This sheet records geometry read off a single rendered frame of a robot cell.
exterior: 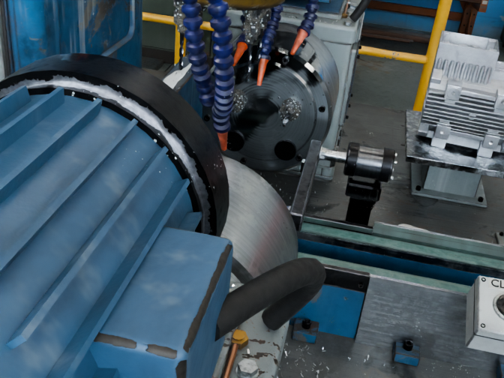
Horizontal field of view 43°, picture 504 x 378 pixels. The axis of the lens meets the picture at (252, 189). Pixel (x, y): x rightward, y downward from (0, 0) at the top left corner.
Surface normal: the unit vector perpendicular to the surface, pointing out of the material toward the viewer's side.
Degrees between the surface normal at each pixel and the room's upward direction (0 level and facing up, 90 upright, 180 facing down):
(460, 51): 90
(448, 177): 90
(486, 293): 24
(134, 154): 40
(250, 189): 32
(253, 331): 0
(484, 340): 113
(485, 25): 90
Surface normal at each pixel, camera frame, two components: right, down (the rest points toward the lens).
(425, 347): -0.20, 0.48
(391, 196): 0.10, -0.86
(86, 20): 0.97, 0.18
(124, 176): 0.70, -0.54
